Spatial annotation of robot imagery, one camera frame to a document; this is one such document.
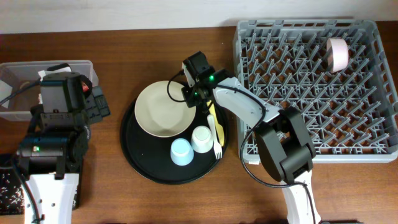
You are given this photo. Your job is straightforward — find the red snack wrapper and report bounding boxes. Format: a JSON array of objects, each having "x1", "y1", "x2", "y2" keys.
[{"x1": 82, "y1": 83, "x2": 90, "y2": 93}]

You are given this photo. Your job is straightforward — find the yellow plastic knife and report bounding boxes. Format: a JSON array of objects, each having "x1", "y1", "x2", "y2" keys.
[{"x1": 206, "y1": 101, "x2": 225, "y2": 147}]

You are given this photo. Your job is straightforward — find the round black tray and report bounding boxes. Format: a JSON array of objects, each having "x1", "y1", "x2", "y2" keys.
[{"x1": 120, "y1": 100, "x2": 219, "y2": 185}]

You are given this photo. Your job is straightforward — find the white label on bin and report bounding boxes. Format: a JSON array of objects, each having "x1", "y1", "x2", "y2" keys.
[{"x1": 0, "y1": 80, "x2": 14, "y2": 110}]

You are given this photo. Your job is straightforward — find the black rectangular waste tray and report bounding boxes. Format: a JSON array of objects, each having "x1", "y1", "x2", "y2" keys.
[{"x1": 0, "y1": 154, "x2": 81, "y2": 216}]

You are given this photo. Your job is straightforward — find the beige bowl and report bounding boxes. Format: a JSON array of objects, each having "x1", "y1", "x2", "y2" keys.
[{"x1": 134, "y1": 81, "x2": 196, "y2": 138}]

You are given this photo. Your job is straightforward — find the white plastic fork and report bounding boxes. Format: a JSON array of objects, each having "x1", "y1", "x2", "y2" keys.
[{"x1": 207, "y1": 114, "x2": 223, "y2": 160}]

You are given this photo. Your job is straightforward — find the clear plastic waste bin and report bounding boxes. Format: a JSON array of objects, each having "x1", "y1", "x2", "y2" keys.
[{"x1": 0, "y1": 60, "x2": 100, "y2": 122}]

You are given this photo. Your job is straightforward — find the white cup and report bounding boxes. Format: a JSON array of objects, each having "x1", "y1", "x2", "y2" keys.
[{"x1": 191, "y1": 126, "x2": 213, "y2": 154}]

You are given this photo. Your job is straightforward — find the light blue cup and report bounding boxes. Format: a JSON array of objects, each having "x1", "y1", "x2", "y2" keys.
[{"x1": 170, "y1": 138, "x2": 194, "y2": 166}]

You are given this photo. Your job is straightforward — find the pink bowl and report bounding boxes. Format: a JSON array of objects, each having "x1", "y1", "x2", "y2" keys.
[{"x1": 326, "y1": 38, "x2": 349, "y2": 73}]

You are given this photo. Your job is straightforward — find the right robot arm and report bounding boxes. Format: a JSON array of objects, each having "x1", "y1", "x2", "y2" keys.
[{"x1": 180, "y1": 52, "x2": 321, "y2": 223}]

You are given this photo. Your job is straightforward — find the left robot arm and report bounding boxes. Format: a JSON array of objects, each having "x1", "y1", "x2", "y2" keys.
[{"x1": 12, "y1": 63, "x2": 111, "y2": 223}]

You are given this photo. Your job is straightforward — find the grey dishwasher rack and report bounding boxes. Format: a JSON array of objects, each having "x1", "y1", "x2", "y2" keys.
[{"x1": 233, "y1": 19, "x2": 397, "y2": 163}]

